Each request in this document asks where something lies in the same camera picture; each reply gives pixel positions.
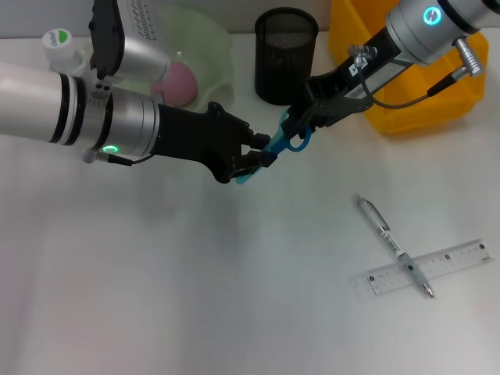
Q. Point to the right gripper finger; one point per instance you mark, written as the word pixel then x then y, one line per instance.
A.
pixel 291 128
pixel 308 115

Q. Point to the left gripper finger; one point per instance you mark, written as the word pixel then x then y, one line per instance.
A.
pixel 258 141
pixel 254 162

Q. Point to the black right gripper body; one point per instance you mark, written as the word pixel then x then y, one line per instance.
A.
pixel 340 93

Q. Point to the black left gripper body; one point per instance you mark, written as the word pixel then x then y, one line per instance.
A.
pixel 195 136

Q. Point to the blue scissors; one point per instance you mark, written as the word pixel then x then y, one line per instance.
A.
pixel 297 147

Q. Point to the pink peach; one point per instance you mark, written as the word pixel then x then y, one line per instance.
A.
pixel 183 88

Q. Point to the clear ballpoint pen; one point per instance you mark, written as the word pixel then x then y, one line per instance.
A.
pixel 394 244

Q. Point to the green label water bottle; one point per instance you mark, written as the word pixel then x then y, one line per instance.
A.
pixel 62 48

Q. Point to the transparent plastic ruler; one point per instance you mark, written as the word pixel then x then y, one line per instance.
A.
pixel 449 265

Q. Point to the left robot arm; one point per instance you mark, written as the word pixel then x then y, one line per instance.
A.
pixel 58 105

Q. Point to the black mesh pen holder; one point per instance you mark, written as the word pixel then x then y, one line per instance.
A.
pixel 283 70

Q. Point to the green glass fruit plate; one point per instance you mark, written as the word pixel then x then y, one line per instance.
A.
pixel 218 51

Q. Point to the yellow plastic bin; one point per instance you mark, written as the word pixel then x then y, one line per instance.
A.
pixel 429 105

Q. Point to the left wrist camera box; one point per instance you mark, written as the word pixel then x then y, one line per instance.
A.
pixel 129 43

